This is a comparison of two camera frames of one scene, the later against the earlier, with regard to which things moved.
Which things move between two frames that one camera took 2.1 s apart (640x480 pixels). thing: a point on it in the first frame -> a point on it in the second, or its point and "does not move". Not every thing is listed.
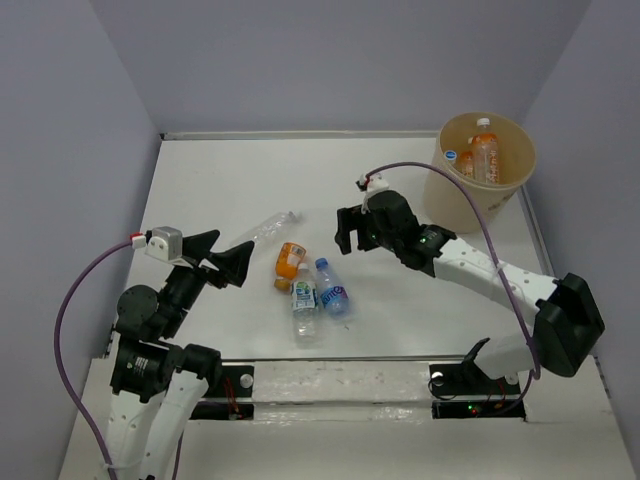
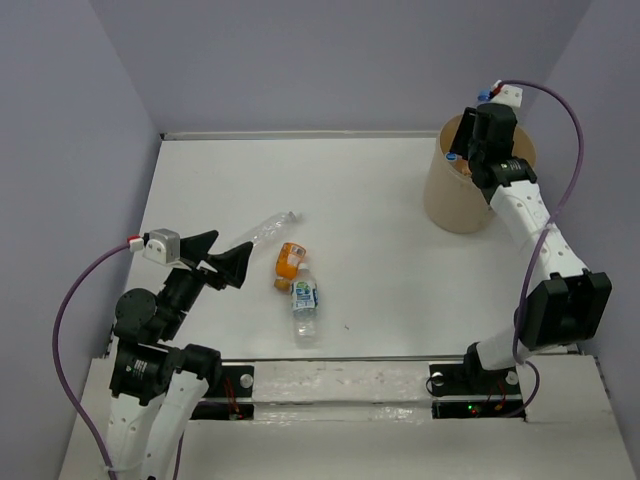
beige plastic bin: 448,207 does not move
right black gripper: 348,219 -> 462,142
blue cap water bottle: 333,294 -> 484,94
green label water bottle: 305,307 does not move
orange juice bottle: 287,261 does not move
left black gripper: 233,263 does not move
